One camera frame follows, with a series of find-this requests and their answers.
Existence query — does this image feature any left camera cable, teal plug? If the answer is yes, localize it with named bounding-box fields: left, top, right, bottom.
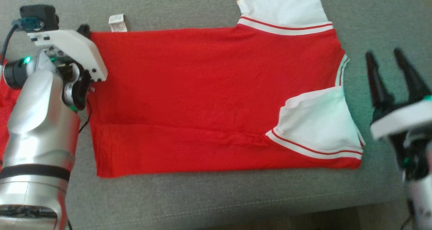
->
left=1, top=17, right=45, bottom=67

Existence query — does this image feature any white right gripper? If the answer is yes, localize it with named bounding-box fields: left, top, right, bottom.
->
left=365, top=48, right=432, bottom=140

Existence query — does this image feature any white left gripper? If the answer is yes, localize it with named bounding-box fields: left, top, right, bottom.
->
left=27, top=24, right=108, bottom=83

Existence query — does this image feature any red jersey with white trim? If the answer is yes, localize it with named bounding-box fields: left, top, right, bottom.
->
left=0, top=56, right=21, bottom=163

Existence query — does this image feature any red t-shirt with white sleeves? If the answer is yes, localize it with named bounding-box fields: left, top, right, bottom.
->
left=88, top=0, right=366, bottom=179

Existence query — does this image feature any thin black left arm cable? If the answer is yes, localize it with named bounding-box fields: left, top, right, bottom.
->
left=79, top=100, right=92, bottom=134

